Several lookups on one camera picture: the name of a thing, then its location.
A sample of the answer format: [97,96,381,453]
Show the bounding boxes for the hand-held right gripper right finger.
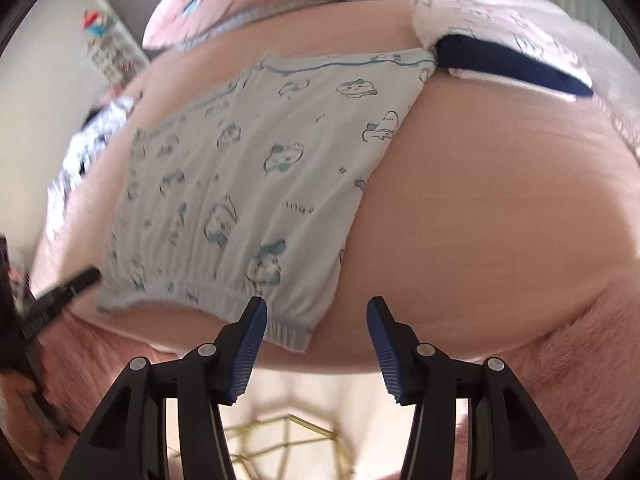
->
[366,296,581,480]

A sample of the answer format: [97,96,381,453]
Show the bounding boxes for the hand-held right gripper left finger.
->
[59,296,268,480]

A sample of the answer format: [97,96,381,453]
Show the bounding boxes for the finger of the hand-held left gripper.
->
[49,267,104,310]

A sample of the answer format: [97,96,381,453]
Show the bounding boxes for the white satin garment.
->
[45,94,138,243]

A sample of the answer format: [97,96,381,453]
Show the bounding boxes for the cartoon printed pajama pants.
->
[95,47,438,352]

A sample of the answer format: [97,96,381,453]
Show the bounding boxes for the person's left hand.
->
[0,371,36,411]

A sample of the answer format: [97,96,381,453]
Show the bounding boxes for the pink bed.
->
[27,10,640,376]

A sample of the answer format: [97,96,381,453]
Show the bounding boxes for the pink fluffy pajamas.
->
[30,280,640,480]

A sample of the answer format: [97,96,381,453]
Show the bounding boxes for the white shelf rack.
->
[87,27,146,83]

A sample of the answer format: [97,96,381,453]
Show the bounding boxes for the colourful plush toy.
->
[82,9,118,36]

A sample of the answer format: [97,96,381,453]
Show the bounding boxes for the folded white navy garment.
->
[412,0,596,103]

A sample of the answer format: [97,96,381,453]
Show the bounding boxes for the pink checked quilt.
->
[142,0,426,51]

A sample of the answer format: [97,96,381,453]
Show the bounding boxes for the pale printed pillow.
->
[415,0,640,161]

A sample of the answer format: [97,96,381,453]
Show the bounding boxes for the gold wire basket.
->
[222,412,353,480]

